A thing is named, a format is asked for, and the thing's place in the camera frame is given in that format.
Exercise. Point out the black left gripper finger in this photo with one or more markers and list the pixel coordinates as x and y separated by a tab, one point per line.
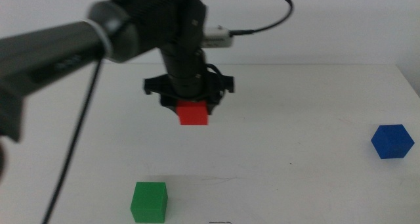
211	108
168	105

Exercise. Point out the red cube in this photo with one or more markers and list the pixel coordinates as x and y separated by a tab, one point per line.
193	114

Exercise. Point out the green cube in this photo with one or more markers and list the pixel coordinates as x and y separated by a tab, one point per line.
147	202

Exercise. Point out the blue cube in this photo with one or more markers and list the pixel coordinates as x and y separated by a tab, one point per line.
390	143

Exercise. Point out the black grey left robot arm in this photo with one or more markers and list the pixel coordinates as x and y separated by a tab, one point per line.
49	50

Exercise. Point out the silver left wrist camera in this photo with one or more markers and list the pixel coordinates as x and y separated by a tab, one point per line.
216	38

